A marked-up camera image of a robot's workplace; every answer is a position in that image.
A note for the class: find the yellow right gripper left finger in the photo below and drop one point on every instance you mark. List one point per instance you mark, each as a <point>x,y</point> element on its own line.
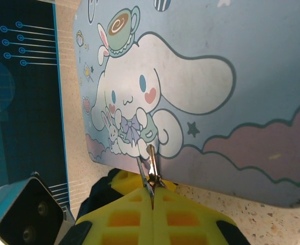
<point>124,222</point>

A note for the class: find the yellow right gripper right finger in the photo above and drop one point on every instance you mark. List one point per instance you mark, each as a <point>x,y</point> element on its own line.
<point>185,222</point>

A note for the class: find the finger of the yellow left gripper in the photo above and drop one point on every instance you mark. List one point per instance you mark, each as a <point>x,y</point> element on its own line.
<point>124,180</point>

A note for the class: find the blue key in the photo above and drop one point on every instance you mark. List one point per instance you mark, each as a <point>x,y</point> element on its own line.
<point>144,178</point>

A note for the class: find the blue circuit print left panel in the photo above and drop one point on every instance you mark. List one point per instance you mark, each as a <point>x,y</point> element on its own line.
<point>24,102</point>

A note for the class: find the cartoon print mat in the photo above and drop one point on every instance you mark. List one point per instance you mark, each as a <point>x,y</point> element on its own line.
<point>241,38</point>

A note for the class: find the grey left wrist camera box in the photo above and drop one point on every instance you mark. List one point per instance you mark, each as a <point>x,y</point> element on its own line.
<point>24,204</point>

